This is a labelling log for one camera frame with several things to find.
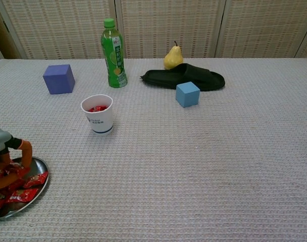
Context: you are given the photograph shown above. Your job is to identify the black slipper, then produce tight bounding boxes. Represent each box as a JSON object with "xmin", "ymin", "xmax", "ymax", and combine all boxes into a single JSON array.
[{"xmin": 139, "ymin": 63, "xmax": 226, "ymax": 92}]

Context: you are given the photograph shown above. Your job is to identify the brown wooden board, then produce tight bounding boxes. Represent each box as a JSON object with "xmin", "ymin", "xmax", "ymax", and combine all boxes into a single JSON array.
[{"xmin": 0, "ymin": 0, "xmax": 20, "ymax": 60}]

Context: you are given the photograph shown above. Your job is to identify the red candy packets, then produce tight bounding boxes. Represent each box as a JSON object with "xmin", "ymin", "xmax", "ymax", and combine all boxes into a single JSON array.
[{"xmin": 0, "ymin": 162, "xmax": 49, "ymax": 219}]

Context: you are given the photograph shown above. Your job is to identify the white woven tablecloth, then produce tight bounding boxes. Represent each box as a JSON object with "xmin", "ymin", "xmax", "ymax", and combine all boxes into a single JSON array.
[{"xmin": 0, "ymin": 57, "xmax": 307, "ymax": 242}]

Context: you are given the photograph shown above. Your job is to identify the green plastic drink bottle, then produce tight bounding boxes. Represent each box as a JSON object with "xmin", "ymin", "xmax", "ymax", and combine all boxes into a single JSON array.
[{"xmin": 100, "ymin": 18, "xmax": 128, "ymax": 89}]

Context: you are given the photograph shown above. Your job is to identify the white paper cup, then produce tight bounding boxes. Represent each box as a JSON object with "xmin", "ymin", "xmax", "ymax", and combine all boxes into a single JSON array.
[{"xmin": 81, "ymin": 94, "xmax": 114, "ymax": 136}]

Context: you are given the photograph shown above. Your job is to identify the yellow pear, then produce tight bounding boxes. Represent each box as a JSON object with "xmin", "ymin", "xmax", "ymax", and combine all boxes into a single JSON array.
[{"xmin": 164, "ymin": 41, "xmax": 184, "ymax": 70}]

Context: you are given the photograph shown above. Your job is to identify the purple foam cube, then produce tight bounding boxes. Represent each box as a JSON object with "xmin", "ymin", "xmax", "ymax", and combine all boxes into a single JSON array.
[{"xmin": 42, "ymin": 64, "xmax": 76, "ymax": 95}]

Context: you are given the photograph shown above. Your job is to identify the round silver metal plate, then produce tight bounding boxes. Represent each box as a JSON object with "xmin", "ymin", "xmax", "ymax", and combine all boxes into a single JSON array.
[{"xmin": 0, "ymin": 156, "xmax": 49, "ymax": 221}]

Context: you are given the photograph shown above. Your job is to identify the light blue foam cube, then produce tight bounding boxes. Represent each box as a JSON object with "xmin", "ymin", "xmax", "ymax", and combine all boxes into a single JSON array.
[{"xmin": 175, "ymin": 81, "xmax": 201, "ymax": 108}]

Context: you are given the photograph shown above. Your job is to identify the red candy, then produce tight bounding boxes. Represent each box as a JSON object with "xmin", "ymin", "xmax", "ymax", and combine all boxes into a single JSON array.
[{"xmin": 86, "ymin": 105, "xmax": 109, "ymax": 113}]

